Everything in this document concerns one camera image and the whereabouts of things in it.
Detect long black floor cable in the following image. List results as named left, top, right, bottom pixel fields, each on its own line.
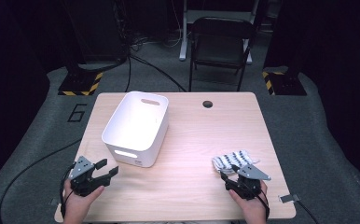
left=0, top=138, right=83, bottom=224

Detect black equipment cabinet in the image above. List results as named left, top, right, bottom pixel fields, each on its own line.
left=62, top=0, right=130, bottom=63

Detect left hand-held gripper cable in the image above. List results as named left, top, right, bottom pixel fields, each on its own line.
left=59, top=161, right=77, bottom=219

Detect black and white striped cloth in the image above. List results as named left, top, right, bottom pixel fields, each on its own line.
left=211, top=149, right=260, bottom=176

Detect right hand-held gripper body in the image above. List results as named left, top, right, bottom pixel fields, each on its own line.
left=224, top=163, right=272, bottom=201

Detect person's left hand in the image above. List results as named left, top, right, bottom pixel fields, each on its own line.
left=62, top=179, right=105, bottom=220

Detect black folding chair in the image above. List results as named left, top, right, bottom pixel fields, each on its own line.
left=187, top=16, right=257, bottom=93

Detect black cable at table corner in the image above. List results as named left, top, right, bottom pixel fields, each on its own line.
left=296, top=200, right=321, bottom=224

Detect person's right hand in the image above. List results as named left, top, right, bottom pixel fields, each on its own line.
left=228, top=180, right=269, bottom=221

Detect white metal desk frame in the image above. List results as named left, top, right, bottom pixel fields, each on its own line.
left=178, top=0, right=260, bottom=65

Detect black stand base yellow stripes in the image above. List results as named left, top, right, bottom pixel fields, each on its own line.
left=261, top=66, right=308, bottom=97
left=57, top=63, right=104, bottom=97

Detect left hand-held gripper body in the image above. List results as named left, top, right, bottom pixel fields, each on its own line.
left=68, top=156, right=114, bottom=198

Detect white plastic bin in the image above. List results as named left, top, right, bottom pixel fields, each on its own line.
left=101, top=91, right=170, bottom=169

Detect hand-held gripper cable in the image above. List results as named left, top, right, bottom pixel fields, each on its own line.
left=59, top=161, right=77, bottom=219
left=240, top=177, right=271, bottom=219

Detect right hand-held gripper cable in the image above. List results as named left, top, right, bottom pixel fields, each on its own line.
left=240, top=177, right=271, bottom=219

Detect tangle of floor cables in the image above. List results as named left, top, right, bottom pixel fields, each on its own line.
left=130, top=29, right=184, bottom=52

